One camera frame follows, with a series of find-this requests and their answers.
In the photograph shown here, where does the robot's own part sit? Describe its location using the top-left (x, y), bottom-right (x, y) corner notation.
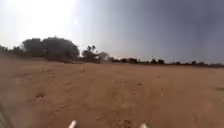
top-left (139, 122), bottom-right (149, 128)
top-left (67, 120), bottom-right (78, 128)

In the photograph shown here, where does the row of trees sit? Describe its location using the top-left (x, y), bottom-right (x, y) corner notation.
top-left (0, 36), bottom-right (224, 69)

